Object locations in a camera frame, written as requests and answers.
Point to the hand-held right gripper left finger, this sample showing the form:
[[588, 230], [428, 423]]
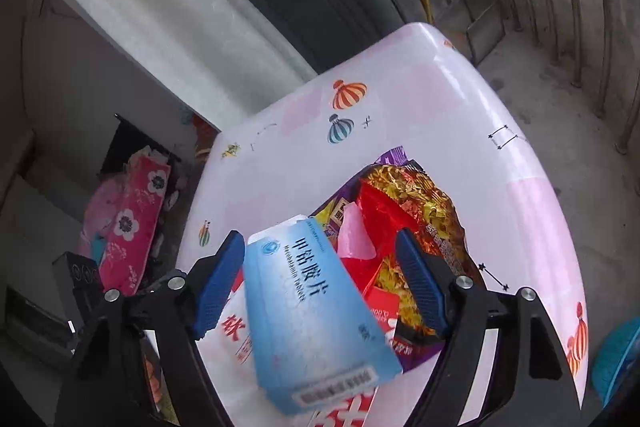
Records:
[[220, 287]]

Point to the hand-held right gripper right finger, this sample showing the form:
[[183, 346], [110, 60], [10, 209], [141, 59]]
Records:
[[420, 287]]

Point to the blue medicine box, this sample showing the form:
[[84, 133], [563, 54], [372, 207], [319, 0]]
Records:
[[300, 307]]

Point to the purple snack bag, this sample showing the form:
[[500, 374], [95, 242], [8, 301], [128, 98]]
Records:
[[400, 187]]

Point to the red paper packet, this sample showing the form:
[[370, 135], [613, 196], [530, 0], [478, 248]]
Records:
[[382, 304]]

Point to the white packet with red print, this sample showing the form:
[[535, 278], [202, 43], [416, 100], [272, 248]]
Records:
[[232, 342]]

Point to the red foil wrapper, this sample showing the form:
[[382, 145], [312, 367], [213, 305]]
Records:
[[395, 217]]

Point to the pink floral blanket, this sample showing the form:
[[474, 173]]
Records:
[[130, 217]]

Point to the black box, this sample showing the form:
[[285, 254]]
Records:
[[75, 272]]

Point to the red patterned bag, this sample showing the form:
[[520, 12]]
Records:
[[204, 139]]

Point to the black board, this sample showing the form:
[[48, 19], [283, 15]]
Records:
[[122, 139]]

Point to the dark grey appliance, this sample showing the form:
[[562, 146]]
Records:
[[35, 322]]

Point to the teal plastic basket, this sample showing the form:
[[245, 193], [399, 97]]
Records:
[[617, 362]]

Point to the metal railing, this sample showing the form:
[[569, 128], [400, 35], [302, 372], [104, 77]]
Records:
[[575, 47]]

